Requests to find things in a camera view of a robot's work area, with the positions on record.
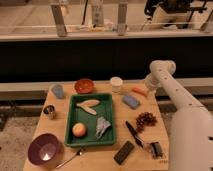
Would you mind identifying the small metal cup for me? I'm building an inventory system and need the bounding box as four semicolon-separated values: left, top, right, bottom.
43;105;56;120

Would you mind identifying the blue sponge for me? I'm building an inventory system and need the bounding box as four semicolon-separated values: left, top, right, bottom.
122;95;140;109

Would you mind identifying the bunch of dark grapes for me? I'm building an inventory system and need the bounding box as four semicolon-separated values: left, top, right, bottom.
136;112;157;133

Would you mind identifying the wooden board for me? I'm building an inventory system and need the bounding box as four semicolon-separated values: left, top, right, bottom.
23;83;169;171

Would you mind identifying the light blue cup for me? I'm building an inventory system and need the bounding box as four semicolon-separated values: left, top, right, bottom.
51;84;64;99

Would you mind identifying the red bowl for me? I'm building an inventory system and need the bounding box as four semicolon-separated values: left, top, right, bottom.
74;78;94;94

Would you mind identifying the black rectangular block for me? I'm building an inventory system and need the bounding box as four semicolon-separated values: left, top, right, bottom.
114;141;134;165

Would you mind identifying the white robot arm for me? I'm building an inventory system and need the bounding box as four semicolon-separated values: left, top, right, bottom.
145;60;213;171

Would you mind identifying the beige wooden spatula piece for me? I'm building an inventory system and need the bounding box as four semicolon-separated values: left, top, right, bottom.
76;99;100;115

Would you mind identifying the orange red pepper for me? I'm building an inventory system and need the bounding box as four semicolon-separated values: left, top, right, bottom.
131;87;147;97

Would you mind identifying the white paper cup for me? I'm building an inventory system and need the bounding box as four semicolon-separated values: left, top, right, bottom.
110;77;123;93

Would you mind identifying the metal spoon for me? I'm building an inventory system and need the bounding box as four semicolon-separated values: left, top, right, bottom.
55;148;85;169

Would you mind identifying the grey crumpled cloth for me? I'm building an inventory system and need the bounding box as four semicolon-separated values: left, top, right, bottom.
95;117;111;139

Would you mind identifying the green plastic tray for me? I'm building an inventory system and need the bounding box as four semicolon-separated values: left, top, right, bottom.
64;93;116;148

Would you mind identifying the purple bowl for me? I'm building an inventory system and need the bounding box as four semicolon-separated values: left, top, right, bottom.
27;133;61;166

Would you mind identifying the red yellow apple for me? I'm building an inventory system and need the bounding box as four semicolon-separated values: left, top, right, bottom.
72;123;87;137

